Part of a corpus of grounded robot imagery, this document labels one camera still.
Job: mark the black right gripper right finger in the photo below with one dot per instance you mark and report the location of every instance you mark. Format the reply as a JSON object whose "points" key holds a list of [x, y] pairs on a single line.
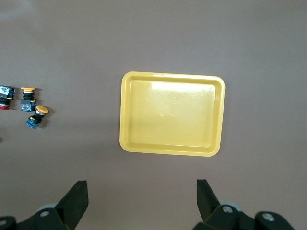
{"points": [[208, 208]]}

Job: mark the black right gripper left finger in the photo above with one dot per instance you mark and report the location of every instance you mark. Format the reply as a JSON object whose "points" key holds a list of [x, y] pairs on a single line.
{"points": [[69, 206]]}

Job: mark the yellow cap push button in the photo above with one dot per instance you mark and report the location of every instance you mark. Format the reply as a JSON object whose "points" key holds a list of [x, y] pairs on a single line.
{"points": [[27, 105], [36, 118]]}

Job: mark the yellow plastic tray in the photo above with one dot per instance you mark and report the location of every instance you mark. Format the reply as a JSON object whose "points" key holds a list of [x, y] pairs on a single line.
{"points": [[172, 115]]}

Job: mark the red cap push button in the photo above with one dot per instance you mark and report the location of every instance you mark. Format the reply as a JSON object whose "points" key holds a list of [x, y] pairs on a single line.
{"points": [[6, 92]]}

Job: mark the brown table mat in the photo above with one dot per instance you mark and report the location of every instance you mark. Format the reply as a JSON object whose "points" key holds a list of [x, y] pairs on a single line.
{"points": [[72, 48]]}

